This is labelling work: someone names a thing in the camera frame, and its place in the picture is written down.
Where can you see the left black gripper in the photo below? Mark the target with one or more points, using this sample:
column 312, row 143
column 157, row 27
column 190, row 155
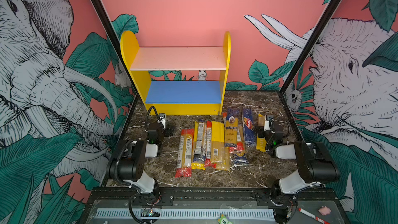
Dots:
column 168, row 131

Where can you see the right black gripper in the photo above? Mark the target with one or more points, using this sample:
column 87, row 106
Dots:
column 261, row 134

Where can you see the blue yellow-ended spaghetti bag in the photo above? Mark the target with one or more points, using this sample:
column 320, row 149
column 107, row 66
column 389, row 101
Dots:
column 198, row 146

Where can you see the yellow-topped spaghetti bag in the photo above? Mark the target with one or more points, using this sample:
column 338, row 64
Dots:
column 219, row 154

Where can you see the Ankara spaghetti bag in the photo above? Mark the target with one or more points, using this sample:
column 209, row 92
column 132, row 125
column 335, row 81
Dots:
column 231, row 127

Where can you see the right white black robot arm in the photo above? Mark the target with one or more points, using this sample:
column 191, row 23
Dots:
column 315, row 167

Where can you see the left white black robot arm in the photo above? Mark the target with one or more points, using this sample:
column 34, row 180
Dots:
column 126, row 166

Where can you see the yellow shelf pink blue boards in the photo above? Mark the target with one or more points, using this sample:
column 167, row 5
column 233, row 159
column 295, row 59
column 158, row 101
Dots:
column 157, row 75

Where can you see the yellow Pastatime spaghetti bag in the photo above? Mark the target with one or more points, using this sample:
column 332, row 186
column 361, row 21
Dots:
column 261, row 141

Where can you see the blue Barilla spaghetti box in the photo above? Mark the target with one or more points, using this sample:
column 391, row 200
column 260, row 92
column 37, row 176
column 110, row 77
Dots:
column 248, row 127

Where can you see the red-ended labelled spaghetti bag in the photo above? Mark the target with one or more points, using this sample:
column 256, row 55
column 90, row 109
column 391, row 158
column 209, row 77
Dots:
column 240, row 144

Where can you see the blue yellow crest spaghetti bag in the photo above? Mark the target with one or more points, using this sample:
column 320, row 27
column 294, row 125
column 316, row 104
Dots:
column 240, row 158

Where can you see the red white marker pen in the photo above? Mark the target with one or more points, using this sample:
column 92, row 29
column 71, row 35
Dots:
column 312, row 216

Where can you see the white perforated vent strip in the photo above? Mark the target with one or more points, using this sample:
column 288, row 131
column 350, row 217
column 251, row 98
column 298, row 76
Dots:
column 179, row 213

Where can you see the pink eraser piece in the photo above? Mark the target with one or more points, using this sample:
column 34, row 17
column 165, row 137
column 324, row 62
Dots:
column 324, row 210

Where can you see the green white sticker tag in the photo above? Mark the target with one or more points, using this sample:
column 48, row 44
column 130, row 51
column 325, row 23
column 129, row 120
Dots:
column 224, row 220

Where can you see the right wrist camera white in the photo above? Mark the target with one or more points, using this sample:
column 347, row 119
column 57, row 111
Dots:
column 269, row 123

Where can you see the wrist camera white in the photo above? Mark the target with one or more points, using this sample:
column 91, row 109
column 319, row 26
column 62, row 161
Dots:
column 269, row 123
column 162, row 120

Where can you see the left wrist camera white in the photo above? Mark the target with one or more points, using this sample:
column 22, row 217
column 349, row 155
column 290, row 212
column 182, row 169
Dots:
column 162, row 120

